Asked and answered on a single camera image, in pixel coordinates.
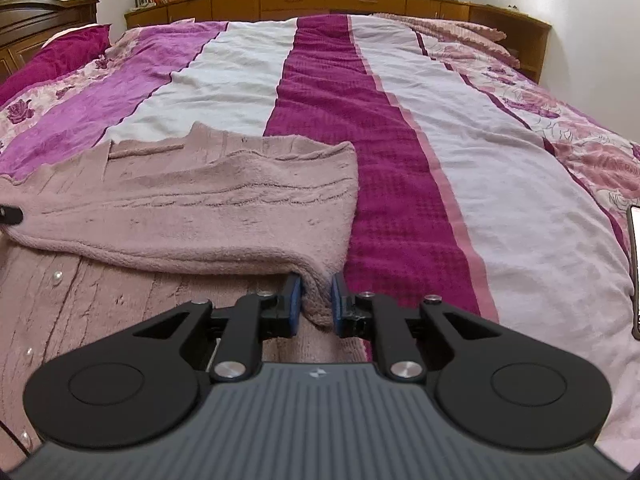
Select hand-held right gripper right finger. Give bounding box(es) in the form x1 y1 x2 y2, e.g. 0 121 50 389
332 272 508 384

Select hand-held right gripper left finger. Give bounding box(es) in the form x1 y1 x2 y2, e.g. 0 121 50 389
131 273 305 384

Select pink knit sweater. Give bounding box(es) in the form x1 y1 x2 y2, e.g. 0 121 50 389
0 121 362 467

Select striped floral bedspread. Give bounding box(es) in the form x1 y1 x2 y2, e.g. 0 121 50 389
0 12 640 461

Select magenta pillow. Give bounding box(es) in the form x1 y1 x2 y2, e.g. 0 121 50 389
0 23 112 107

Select dark wooden headboard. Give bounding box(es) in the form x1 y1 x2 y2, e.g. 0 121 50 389
0 0 101 84

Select pink textured pillow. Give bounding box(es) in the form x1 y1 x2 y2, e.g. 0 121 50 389
370 11 522 69

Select smartphone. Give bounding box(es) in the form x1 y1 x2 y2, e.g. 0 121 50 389
627 204 640 342

